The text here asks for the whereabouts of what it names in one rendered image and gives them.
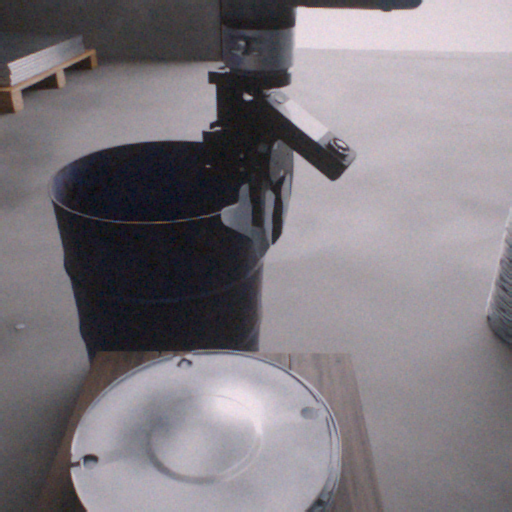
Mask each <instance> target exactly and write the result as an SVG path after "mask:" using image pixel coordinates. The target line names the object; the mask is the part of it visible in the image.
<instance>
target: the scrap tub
mask: <svg viewBox="0 0 512 512"><path fill-rule="evenodd" d="M245 184H249V182H246V181H240V180H239V181H238V182H237V183H229V182H224V181H219V177H213V176H208V175H204V162H203V141H197V140H151V141H141V142H132V143H126V144H119V145H114V146H110V147H105V148H101V149H98V150H95V152H91V153H88V154H85V155H82V156H80V157H77V158H75V159H73V160H71V161H69V162H67V163H66V164H63V165H62V166H60V167H59V169H58V170H57V171H56V172H54V174H53V175H52V176H51V178H49V180H48V182H47V192H48V195H49V197H51V200H52V203H53V208H54V212H55V217H56V222H57V226H58V231H59V236H60V240H61V244H62V250H64V268H65V271H66V273H67V274H68V276H69V278H70V282H71V286H72V290H73V296H74V300H75V304H76V310H77V314H78V318H80V320H78V329H80V333H81V336H82V338H83V341H84V343H85V346H86V350H87V356H88V360H89V364H90V367H91V364H92V362H93V359H94V357H96V353H97V351H158V352H159V359H160V354H161V352H162V351H179V352H192V351H199V350H225V351H235V352H259V343H260V324H261V321H262V318H263V305H262V284H263V265H264V259H266V256H267V253H268V252H267V253H266V255H264V256H263V258H258V257H257V255H256V252H255V249H254V243H253V240H252V238H250V237H249V236H246V235H244V234H242V233H240V232H238V231H236V230H234V228H231V227H229V226H227V225H225V224H224V223H223V221H222V218H221V215H222V210H223V209H224V208H225V207H228V206H231V205H236V204H237V203H238V202H239V192H240V189H241V187H242V186H243V185H245Z"/></svg>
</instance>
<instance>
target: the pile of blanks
mask: <svg viewBox="0 0 512 512"><path fill-rule="evenodd" d="M505 228H506V229H505V233H504V236H503V242H502V246H501V252H499V256H498V259H497V264H496V269H495V276H494V279H493V283H492V288H491V292H490V293H491V294H490V296H489V299H488V304H487V310H486V317H487V319H489V321H488V323H489V325H490V327H491V328H492V329H493V331H494V332H495V333H496V335H498V336H500V337H501V338H502V339H503V340H505V341H506V342H508V343H510V344H512V208H511V207H510V210H509V216H508V218H507V222H506V226H505Z"/></svg>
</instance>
